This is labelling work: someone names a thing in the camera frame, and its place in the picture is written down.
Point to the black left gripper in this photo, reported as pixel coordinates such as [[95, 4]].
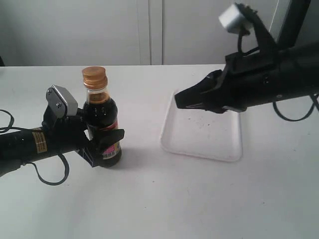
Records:
[[68, 134]]

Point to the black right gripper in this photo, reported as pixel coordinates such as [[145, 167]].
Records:
[[242, 83]]

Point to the dark soy sauce bottle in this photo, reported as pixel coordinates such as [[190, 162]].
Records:
[[100, 109]]

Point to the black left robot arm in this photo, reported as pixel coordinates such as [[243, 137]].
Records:
[[21, 146]]

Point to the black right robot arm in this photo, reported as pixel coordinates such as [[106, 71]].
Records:
[[298, 73]]

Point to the white foam tray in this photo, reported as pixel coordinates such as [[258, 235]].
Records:
[[201, 134]]

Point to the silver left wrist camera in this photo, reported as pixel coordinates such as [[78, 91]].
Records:
[[61, 102]]

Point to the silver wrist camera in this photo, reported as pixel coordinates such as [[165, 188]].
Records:
[[61, 102], [234, 20]]

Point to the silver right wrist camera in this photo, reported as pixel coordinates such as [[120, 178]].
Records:
[[234, 20]]

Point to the dark post at right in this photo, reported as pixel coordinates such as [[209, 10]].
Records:
[[292, 23]]

